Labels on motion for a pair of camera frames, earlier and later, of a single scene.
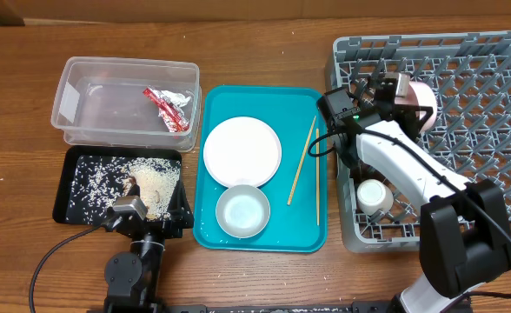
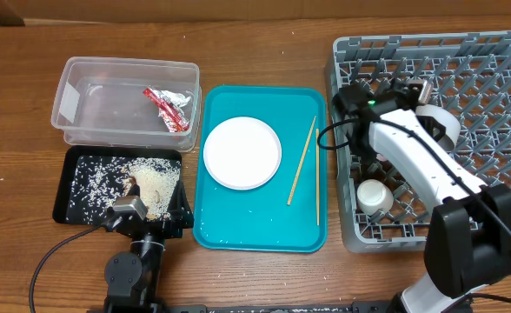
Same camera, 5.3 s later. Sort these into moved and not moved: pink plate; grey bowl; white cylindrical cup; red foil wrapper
Moved: grey bowl
Not moved: pink plate; red foil wrapper; white cylindrical cup
